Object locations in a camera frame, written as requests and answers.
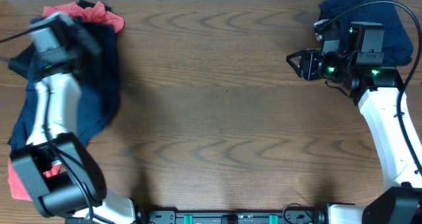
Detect red t-shirt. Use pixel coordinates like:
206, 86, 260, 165
7, 1, 125, 202

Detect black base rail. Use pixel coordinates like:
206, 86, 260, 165
64, 204, 326, 224

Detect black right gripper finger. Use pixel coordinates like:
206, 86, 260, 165
286, 50, 302, 59
286, 57, 302, 78

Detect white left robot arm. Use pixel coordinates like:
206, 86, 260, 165
10, 12, 139, 223

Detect navy blue shorts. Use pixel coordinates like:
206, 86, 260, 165
8, 22, 120, 150

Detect black garment under shirt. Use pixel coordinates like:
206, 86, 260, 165
76, 0, 113, 12

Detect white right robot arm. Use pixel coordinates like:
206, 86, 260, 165
286, 19, 421, 223

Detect folded navy garment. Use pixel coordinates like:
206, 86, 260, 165
319, 0, 413, 67

